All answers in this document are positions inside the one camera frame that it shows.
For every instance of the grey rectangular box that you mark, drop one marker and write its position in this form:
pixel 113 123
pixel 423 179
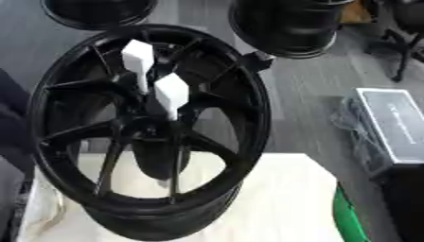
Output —
pixel 395 123

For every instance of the black spoked wheel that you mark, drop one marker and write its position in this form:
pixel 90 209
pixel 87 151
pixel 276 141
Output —
pixel 243 104

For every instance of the white pin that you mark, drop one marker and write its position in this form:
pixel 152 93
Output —
pixel 138 60
pixel 172 91

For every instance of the black round wheel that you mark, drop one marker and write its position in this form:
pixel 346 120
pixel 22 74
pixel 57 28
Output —
pixel 287 28
pixel 99 12

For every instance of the green strip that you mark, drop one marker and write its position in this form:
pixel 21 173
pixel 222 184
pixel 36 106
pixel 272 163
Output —
pixel 348 217

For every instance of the black office chair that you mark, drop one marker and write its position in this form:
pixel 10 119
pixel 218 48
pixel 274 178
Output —
pixel 406 41

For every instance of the clear plastic wrap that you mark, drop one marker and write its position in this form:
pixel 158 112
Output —
pixel 353 132

